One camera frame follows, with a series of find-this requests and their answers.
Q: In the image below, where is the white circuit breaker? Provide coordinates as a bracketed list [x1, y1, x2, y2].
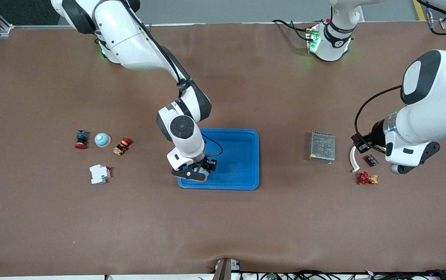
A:
[89, 164, 112, 185]

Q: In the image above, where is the white curved plastic bracket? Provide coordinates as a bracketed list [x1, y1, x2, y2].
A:
[349, 145, 362, 173]

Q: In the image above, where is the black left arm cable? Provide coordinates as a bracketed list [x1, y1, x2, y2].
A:
[354, 0, 446, 151]

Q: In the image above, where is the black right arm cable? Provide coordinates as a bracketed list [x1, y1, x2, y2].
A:
[120, 0, 224, 158]

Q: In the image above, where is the black base power cable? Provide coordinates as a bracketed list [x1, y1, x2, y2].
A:
[272, 19, 317, 42]

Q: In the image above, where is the brass valve red handwheel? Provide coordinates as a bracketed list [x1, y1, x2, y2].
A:
[357, 171, 379, 186]

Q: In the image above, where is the metal table clamp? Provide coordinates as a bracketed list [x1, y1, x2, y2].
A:
[212, 258, 242, 280]

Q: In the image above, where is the red push button blue body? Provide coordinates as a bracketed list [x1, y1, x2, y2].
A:
[74, 129, 90, 150]

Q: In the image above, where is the orange emergency stop button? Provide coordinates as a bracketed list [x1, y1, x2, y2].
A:
[113, 136, 133, 156]

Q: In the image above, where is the blue plastic tray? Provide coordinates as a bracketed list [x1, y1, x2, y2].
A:
[177, 128, 260, 191]

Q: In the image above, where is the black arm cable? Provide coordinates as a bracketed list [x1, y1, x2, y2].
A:
[354, 0, 446, 151]
[120, 0, 224, 158]

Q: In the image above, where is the metal mesh power supply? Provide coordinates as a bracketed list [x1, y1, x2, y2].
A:
[308, 131, 337, 165]

